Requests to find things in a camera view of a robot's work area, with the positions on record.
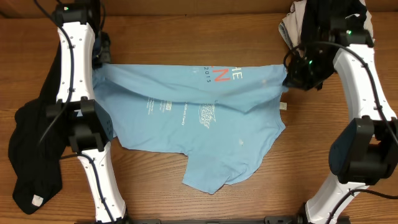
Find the black garment on left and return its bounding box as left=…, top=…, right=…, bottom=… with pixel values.
left=7, top=29, right=111, bottom=215

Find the beige garment in pile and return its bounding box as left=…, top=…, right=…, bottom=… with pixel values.
left=282, top=0, right=374, bottom=47

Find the grey-blue garment under pile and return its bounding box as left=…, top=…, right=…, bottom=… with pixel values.
left=278, top=22, right=294, bottom=49

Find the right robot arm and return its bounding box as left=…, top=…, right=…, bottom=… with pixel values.
left=265, top=17, right=397, bottom=223

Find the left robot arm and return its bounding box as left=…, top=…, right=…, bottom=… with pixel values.
left=46, top=1, right=130, bottom=223

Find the light blue printed t-shirt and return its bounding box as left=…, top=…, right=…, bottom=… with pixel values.
left=93, top=64, right=286, bottom=194

